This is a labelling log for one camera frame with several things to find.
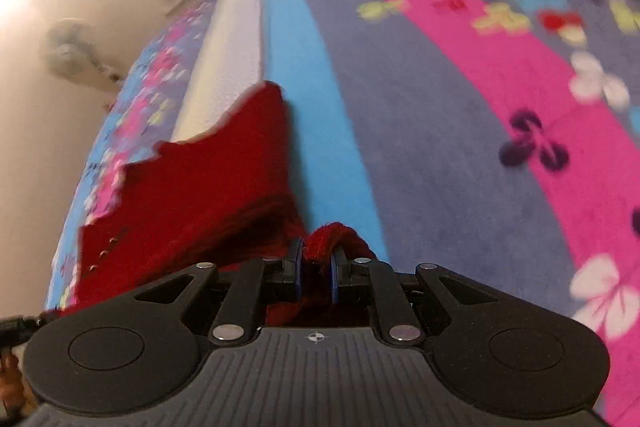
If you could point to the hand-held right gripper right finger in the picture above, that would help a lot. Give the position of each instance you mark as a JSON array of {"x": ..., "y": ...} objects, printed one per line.
[{"x": 334, "y": 278}]

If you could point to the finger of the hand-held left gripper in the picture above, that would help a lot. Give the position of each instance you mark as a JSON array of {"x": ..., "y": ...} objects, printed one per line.
[{"x": 15, "y": 329}]

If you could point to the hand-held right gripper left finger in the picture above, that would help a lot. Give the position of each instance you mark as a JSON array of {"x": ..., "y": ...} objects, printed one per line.
[{"x": 298, "y": 268}]

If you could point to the red knitted sweater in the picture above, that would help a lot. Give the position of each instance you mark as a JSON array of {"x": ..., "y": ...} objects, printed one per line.
[{"x": 200, "y": 197}]

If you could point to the person's left hand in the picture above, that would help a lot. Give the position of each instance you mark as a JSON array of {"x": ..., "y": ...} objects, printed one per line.
[{"x": 10, "y": 382}]

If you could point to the colourful butterfly printed blanket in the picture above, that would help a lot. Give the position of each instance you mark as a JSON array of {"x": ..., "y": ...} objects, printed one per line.
[{"x": 425, "y": 107}]

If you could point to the white standing fan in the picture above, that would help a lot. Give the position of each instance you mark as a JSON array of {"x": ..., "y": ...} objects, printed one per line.
[{"x": 70, "y": 54}]

